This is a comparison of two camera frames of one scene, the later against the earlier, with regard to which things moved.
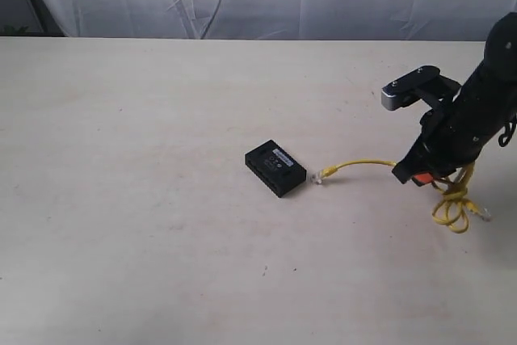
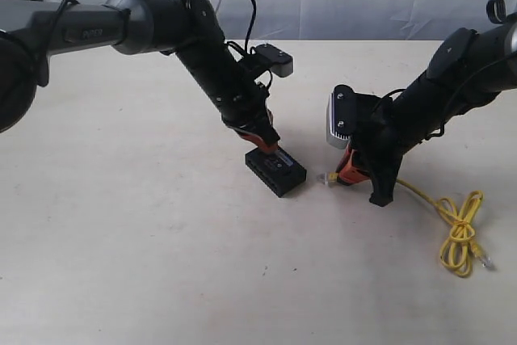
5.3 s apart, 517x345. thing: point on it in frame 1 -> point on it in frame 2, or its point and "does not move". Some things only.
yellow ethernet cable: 451,208 -> 458,245
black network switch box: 275,167 does not move
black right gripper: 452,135 -> 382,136
